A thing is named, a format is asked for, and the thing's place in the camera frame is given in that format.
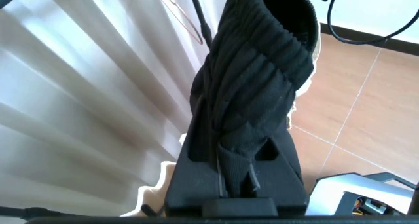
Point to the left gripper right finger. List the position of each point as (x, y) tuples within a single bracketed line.
[(281, 181)]

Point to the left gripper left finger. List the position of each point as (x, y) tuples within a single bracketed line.
[(193, 184)]

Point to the black shorts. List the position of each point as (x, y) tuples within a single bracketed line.
[(255, 70)]

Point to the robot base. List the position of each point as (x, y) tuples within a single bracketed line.
[(343, 188)]

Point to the white curtain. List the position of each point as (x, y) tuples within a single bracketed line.
[(82, 103)]

